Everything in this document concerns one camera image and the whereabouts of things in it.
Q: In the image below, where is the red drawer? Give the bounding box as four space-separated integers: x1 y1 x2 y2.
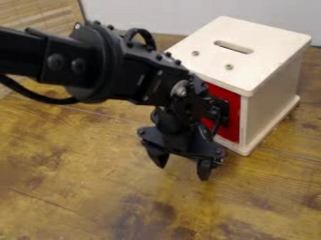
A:
207 83 240 143

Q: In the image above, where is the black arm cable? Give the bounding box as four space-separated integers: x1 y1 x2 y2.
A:
0 73 81 105

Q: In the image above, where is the white wooden drawer cabinet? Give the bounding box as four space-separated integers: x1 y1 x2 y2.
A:
168 16 311 156

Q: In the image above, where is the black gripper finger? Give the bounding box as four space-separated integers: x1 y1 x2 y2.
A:
196 157 224 181
141 141 169 169

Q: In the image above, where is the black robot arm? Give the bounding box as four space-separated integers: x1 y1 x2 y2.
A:
0 22 228 181

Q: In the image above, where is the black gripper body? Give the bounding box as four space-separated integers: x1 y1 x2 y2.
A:
134 111 228 167

